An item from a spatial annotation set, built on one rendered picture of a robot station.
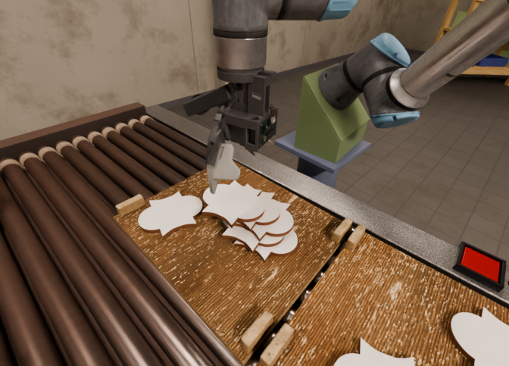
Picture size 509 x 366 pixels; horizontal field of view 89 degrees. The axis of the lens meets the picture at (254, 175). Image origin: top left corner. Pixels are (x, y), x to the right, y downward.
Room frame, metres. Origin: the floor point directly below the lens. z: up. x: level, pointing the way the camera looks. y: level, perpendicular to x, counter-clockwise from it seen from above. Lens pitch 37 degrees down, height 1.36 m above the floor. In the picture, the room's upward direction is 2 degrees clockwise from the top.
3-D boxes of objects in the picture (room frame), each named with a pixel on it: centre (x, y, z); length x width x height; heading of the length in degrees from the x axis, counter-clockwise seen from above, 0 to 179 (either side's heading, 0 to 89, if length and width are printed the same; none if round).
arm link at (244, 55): (0.40, 0.02, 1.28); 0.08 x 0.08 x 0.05
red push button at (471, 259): (0.32, -0.45, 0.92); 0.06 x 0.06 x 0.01; 50
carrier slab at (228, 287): (0.40, 0.05, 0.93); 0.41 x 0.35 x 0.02; 49
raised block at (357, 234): (0.36, -0.21, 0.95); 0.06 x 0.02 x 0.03; 140
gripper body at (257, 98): (0.40, 0.02, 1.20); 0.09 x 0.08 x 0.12; 62
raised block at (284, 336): (0.15, -0.04, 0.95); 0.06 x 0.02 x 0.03; 140
